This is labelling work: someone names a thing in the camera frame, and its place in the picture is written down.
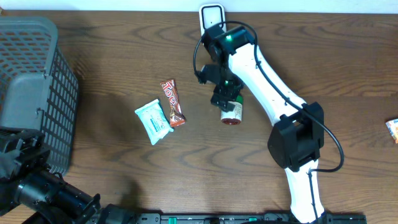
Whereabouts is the green lidded white jar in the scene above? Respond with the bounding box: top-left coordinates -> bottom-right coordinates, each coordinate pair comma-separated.
221,95 -> 243,125

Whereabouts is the red Topps candy bar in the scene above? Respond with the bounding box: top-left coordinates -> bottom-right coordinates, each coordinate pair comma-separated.
160,79 -> 185,128

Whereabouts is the teal wet wipes packet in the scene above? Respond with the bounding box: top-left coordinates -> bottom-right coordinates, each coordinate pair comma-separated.
135,99 -> 174,145

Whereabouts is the orange Kleenex tissue pack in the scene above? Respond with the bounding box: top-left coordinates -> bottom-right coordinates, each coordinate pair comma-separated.
386,118 -> 398,144

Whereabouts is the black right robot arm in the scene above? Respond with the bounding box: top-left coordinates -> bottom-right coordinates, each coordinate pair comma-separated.
195,21 -> 325,223

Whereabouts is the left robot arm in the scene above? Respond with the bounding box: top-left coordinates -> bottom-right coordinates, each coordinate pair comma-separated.
1,129 -> 137,223

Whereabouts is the grey plastic mesh basket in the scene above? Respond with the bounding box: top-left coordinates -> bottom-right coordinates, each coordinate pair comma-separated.
1,16 -> 79,174

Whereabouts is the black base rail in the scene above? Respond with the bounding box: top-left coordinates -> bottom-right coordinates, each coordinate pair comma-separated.
136,212 -> 367,224

